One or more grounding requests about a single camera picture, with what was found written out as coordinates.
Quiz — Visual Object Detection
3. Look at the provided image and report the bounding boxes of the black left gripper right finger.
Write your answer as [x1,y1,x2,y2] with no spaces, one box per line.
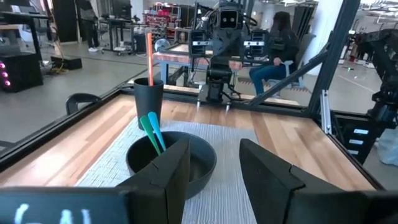
[239,139,345,224]

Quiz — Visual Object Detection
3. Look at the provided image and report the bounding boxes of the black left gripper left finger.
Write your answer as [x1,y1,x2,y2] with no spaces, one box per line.
[116,139,191,224]

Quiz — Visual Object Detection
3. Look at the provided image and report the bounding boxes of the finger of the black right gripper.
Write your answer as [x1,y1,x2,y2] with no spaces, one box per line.
[189,29,208,59]
[244,29,271,59]

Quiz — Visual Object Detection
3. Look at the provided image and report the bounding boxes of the black bowl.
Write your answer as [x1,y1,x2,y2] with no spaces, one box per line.
[126,130,218,200]

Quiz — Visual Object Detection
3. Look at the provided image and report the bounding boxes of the orange straw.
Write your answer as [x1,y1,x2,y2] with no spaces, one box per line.
[146,32,154,87]

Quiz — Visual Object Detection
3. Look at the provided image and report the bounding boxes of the green utensil handle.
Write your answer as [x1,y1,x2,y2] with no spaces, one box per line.
[139,114,162,156]

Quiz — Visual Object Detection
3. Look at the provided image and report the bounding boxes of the blue utensil handle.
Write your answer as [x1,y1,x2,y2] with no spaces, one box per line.
[147,111,167,152]

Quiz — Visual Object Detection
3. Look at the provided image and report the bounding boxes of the tall black cup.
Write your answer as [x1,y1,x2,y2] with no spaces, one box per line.
[133,77,165,130]

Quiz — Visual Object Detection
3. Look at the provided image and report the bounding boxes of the person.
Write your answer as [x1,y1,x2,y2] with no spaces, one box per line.
[79,0,101,53]
[248,11,301,96]

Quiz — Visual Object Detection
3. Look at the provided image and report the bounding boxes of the wooden workbench blue legs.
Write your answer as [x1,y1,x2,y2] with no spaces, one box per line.
[152,43,243,87]

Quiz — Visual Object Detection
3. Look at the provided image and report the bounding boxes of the small white desk fan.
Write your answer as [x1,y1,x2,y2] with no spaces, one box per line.
[154,38,171,52]

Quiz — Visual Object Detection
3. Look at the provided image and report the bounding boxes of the shelf with red bins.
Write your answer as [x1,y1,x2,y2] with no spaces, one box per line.
[145,2,182,39]

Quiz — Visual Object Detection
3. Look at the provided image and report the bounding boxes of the grey office chair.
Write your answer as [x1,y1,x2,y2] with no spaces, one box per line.
[267,33,315,91]

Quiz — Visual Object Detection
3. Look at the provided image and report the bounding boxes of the grey woven placemat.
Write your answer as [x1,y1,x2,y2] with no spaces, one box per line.
[74,116,259,224]

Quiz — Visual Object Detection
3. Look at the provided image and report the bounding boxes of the black desk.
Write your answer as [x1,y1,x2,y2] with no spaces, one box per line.
[101,17,139,53]
[0,11,50,62]

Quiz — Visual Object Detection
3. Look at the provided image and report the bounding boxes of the black computer monitor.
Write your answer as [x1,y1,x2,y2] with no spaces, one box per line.
[111,0,133,19]

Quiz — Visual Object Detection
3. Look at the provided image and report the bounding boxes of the black controller box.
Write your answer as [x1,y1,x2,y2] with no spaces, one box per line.
[335,116,379,165]

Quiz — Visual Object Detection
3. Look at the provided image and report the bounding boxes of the translucent plastic bag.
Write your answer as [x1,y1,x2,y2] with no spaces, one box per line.
[377,127,398,167]

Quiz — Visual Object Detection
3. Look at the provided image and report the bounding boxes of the black curved chair back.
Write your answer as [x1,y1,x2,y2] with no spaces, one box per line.
[65,93,103,116]

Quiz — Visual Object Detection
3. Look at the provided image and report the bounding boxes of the black floor box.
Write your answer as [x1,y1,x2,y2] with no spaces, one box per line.
[51,55,83,71]

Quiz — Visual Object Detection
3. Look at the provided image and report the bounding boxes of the black cabinet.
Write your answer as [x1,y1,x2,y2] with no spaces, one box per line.
[51,0,78,43]

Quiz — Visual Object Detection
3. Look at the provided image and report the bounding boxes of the black computer tower pink lights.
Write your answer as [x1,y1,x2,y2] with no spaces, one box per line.
[0,52,44,93]

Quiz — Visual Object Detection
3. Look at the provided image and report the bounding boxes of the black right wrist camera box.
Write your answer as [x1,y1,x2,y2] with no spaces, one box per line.
[218,6,244,31]

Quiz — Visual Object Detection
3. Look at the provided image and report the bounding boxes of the black diagonal frame brace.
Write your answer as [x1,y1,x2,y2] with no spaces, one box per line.
[248,49,330,106]

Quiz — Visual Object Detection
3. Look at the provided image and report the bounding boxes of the black aluminium frame post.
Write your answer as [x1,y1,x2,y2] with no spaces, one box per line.
[306,0,361,118]

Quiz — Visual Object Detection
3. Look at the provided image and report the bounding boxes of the silver corner bracket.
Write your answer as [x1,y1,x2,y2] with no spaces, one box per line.
[320,89,332,135]

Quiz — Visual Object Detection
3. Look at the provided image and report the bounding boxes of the yellow cable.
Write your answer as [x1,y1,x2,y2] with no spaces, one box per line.
[46,40,68,75]

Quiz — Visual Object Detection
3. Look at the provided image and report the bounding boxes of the black table frame rail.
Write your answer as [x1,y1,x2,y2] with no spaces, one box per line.
[0,80,386,190]

